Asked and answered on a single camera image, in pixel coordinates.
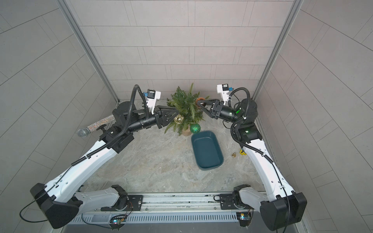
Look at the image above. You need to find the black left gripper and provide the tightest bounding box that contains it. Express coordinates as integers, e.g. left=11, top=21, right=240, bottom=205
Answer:
left=125, top=105, right=178, bottom=134

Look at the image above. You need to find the copper shiny ball ornament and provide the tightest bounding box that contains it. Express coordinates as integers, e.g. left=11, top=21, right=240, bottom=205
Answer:
left=196, top=97, right=206, bottom=107

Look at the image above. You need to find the gold shiny ball ornament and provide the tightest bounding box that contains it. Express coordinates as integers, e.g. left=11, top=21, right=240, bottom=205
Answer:
left=174, top=114, right=184, bottom=124

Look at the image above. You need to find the green glitter ball ornament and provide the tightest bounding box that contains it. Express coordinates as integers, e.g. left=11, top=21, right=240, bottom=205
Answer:
left=190, top=123, right=201, bottom=134

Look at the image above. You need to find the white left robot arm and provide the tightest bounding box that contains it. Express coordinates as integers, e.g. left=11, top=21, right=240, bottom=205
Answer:
left=30, top=102, right=179, bottom=229

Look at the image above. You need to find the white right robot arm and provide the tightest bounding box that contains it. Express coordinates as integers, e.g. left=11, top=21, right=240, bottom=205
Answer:
left=197, top=98, right=307, bottom=231

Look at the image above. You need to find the small green christmas tree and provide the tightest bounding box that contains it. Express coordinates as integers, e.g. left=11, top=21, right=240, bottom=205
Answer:
left=164, top=83, right=204, bottom=136

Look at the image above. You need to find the teal plastic tray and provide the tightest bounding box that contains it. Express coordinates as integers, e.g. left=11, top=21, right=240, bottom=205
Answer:
left=191, top=131, right=224, bottom=170

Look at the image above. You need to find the glittery silver microphone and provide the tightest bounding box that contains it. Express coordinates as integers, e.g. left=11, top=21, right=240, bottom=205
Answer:
left=76, top=115, right=115, bottom=138

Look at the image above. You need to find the right green circuit board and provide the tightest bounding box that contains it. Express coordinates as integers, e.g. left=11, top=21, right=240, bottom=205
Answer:
left=236, top=212, right=253, bottom=227

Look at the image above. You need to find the green circuit board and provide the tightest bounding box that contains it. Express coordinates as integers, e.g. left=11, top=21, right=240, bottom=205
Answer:
left=109, top=214, right=127, bottom=230
left=236, top=212, right=253, bottom=227

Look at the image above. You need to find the left green circuit board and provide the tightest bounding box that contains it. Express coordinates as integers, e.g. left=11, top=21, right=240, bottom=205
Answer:
left=109, top=214, right=127, bottom=230

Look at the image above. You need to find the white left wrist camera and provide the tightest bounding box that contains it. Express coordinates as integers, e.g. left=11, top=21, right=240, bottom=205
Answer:
left=144, top=89, right=161, bottom=115

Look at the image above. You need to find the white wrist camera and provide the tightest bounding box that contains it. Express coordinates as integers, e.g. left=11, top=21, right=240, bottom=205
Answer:
left=217, top=83, right=233, bottom=105
left=144, top=89, right=161, bottom=115

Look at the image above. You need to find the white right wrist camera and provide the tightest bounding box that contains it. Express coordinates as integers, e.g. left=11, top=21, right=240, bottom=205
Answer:
left=217, top=83, right=233, bottom=105

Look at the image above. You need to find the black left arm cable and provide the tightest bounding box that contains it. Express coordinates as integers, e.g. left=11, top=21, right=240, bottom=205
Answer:
left=19, top=84, right=150, bottom=229

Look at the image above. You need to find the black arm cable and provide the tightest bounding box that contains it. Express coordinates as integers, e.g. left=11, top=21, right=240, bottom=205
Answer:
left=19, top=84, right=150, bottom=229
left=222, top=87, right=292, bottom=233

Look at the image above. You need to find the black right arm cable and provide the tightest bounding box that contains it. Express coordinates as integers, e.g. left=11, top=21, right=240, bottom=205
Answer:
left=222, top=87, right=292, bottom=233

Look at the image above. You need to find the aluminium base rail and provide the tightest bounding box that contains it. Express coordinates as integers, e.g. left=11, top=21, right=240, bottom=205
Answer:
left=69, top=190, right=301, bottom=225

